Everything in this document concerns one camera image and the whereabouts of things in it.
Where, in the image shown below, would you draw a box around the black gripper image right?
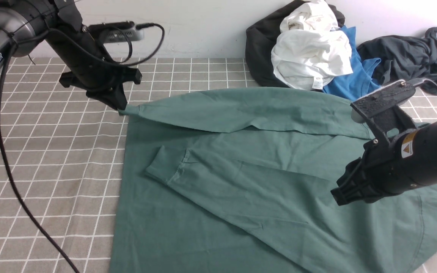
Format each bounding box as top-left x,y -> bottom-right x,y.
331,140 -> 412,206

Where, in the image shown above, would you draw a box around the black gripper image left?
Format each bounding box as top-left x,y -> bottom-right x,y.
47,27 -> 142,110

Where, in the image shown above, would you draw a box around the green long sleeve shirt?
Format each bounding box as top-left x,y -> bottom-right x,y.
109,88 -> 437,273

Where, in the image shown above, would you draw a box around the grey robot arm on image left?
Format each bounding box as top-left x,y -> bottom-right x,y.
0,0 -> 142,110

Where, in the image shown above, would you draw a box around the blue t-shirt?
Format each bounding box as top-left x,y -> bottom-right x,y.
322,26 -> 381,101

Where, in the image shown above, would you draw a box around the white crumpled shirt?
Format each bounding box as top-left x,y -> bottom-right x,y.
272,0 -> 353,90

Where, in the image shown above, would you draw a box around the grey checkered tablecloth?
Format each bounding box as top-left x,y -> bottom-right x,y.
0,58 -> 437,273

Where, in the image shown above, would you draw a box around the dark grey crumpled garment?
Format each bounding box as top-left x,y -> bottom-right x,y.
357,27 -> 437,85

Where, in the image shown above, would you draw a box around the black garment in pile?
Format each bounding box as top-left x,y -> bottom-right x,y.
245,0 -> 344,88

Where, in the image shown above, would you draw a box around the wrist camera image right arm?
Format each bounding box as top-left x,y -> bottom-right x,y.
351,79 -> 426,143

